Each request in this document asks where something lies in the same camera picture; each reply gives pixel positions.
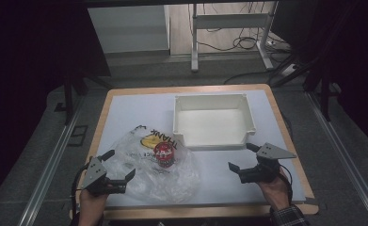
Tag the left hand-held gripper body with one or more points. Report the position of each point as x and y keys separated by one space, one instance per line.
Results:
x=93 y=175

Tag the black floor vent frame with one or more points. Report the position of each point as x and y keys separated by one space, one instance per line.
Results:
x=70 y=136

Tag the white plastic bin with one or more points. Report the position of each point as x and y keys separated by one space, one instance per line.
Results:
x=213 y=127

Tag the red can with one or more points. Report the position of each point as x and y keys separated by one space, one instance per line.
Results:
x=164 y=155

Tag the white cabinet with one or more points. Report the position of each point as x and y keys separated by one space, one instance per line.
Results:
x=128 y=29

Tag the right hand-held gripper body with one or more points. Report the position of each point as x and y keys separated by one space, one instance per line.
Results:
x=263 y=171

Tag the white metal desk frame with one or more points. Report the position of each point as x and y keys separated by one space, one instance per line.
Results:
x=232 y=21

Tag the person's right hand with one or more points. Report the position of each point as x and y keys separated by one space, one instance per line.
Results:
x=277 y=193

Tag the person's left hand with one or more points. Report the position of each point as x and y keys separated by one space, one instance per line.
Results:
x=92 y=201

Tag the black metal stand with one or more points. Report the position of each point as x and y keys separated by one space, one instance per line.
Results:
x=324 y=94
x=68 y=94

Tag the clear printed plastic bag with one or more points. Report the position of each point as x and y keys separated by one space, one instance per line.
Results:
x=172 y=182

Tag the metal floor rail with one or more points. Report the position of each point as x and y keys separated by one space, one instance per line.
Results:
x=344 y=150
x=46 y=175

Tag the wooden table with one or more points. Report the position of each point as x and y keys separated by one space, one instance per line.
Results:
x=188 y=213

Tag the white table mat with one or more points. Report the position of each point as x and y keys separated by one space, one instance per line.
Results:
x=140 y=108

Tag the white power strip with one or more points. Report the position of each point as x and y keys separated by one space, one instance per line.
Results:
x=289 y=70

